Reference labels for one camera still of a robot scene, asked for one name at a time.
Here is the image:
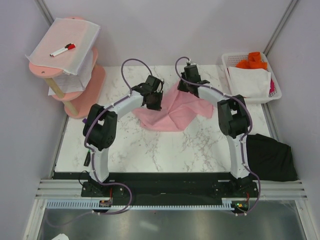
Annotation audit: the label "white slotted cable duct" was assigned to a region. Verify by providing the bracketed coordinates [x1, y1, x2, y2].
[46, 199, 244, 211]

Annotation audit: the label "red capped white marker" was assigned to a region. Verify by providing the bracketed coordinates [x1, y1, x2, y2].
[50, 43, 76, 57]

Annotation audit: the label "pink t shirt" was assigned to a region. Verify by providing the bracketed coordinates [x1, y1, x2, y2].
[132, 83, 214, 132]

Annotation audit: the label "white plastic laundry basket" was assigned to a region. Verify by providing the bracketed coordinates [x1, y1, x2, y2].
[221, 52, 282, 104]

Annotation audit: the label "white paper sheets on stand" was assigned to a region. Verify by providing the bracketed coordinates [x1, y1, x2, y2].
[53, 50, 94, 94]

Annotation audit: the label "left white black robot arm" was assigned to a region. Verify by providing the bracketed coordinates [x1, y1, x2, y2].
[82, 75, 164, 197]

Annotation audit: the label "pink tiered wooden stand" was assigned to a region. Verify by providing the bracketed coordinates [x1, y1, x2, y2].
[29, 17, 106, 119]

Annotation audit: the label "magenta cloth in basket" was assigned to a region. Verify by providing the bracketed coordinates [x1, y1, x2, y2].
[269, 79, 275, 94]

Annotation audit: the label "black capped white marker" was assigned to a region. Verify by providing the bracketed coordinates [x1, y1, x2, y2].
[49, 43, 72, 57]

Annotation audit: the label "white mesh cloth on stand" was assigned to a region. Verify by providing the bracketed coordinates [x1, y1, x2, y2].
[27, 18, 101, 75]

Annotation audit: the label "green black highlighter pen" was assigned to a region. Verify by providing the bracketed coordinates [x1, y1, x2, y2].
[83, 150, 91, 167]

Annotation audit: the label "black cloth at table edge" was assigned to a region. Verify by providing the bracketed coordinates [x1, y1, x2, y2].
[246, 134, 298, 182]

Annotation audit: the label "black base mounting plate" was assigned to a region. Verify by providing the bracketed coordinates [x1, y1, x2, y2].
[81, 172, 259, 198]

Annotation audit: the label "orange cloth in basket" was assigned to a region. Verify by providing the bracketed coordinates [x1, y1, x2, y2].
[235, 52, 268, 70]

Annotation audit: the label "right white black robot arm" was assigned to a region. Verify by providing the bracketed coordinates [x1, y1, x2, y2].
[178, 63, 252, 179]

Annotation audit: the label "white folded cloth in basket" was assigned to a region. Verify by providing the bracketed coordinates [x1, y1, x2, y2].
[228, 67, 271, 99]

